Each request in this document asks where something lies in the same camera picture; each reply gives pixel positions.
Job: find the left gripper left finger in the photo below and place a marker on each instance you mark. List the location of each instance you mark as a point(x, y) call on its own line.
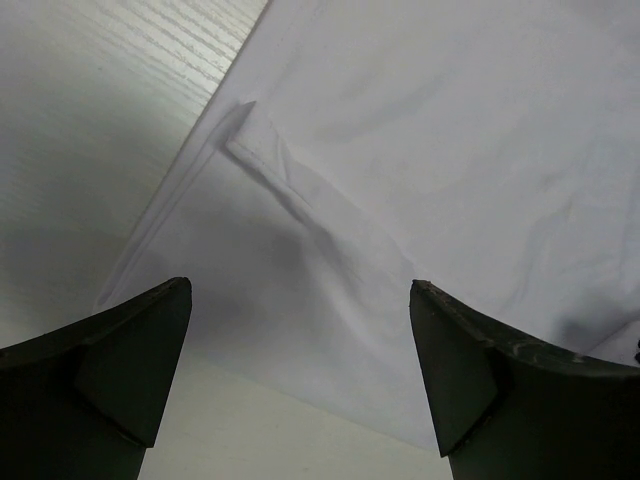
point(86, 401)

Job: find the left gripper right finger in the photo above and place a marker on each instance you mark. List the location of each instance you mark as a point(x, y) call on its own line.
point(507, 405)

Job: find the white t shirt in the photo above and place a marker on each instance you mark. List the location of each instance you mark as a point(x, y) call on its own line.
point(489, 147)

